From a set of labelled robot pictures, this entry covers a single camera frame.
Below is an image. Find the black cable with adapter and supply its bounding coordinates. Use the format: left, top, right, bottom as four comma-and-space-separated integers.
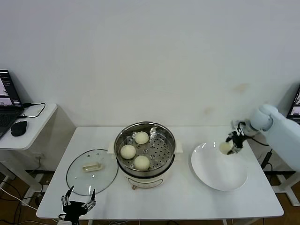
261, 150, 274, 186

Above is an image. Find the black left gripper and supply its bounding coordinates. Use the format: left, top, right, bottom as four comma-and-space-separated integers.
61, 185, 96, 221

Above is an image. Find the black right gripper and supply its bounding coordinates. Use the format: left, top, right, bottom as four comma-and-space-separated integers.
225, 133, 246, 156

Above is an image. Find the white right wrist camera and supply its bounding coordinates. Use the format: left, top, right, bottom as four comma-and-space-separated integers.
231, 120, 250, 135

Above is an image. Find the white floor cable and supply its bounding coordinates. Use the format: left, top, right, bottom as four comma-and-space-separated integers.
0, 186, 38, 210

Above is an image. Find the black computer mouse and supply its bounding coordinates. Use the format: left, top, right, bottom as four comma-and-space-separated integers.
11, 120, 28, 137

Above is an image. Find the white steamed baozi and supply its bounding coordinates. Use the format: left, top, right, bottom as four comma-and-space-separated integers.
120, 144, 137, 159
219, 142, 233, 155
134, 131, 149, 144
133, 155, 150, 171

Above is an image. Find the glass lid with cream handle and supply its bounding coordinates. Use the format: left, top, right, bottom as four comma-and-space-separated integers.
66, 149, 119, 196

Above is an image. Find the white side table with mouse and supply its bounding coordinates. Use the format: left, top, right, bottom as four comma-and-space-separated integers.
0, 103, 58, 200

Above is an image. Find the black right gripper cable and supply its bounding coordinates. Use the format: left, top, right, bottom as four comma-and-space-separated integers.
250, 137, 270, 147

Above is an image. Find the grey laptop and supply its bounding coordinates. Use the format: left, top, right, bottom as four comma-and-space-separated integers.
287, 85, 300, 119

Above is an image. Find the black laptop with dark screen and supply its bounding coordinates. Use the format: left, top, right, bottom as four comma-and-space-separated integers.
0, 69, 25, 140

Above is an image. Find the black floor cable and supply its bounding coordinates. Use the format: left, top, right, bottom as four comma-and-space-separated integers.
0, 174, 45, 207

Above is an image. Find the white round plate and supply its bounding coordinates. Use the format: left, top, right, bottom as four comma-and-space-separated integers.
191, 142, 248, 192

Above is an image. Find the black laptop cable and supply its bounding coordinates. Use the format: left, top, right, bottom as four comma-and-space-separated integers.
18, 102, 47, 119

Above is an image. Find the cream electric cooker base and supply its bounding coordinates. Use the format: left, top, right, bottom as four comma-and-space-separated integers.
116, 152, 182, 190

